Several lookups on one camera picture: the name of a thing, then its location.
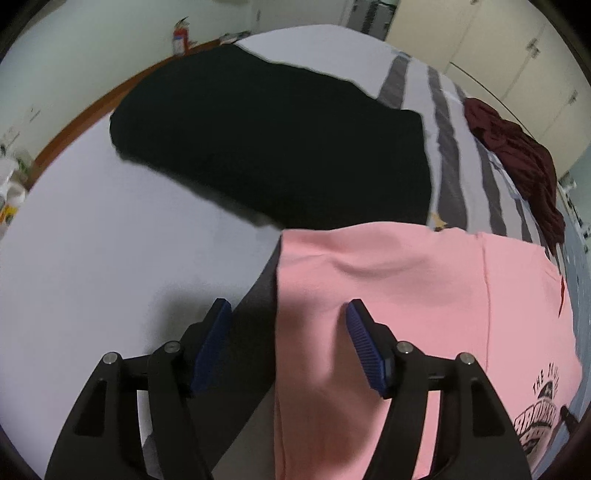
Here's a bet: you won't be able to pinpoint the dark ribbed suitcase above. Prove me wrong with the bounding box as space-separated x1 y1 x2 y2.
353 0 398 42

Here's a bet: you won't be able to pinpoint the black folded garment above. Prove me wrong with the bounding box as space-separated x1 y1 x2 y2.
109 46 435 230

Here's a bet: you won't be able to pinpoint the cream four-door wardrobe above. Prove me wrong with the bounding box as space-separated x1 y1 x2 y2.
385 0 591 153

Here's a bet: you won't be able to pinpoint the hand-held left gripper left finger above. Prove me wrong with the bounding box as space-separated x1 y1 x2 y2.
45 298 233 480

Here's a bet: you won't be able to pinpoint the red fire extinguisher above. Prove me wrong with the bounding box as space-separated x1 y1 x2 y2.
172 16 191 57

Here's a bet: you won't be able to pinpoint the maroon garment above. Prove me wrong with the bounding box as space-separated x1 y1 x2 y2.
463 98 566 257

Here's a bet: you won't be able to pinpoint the colourful plastic bags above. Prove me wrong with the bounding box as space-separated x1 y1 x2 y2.
0 154 31 232

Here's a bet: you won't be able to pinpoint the pink shirt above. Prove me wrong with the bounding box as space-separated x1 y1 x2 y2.
272 222 583 480

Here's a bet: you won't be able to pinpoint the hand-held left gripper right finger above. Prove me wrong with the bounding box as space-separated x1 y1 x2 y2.
345 298 534 480

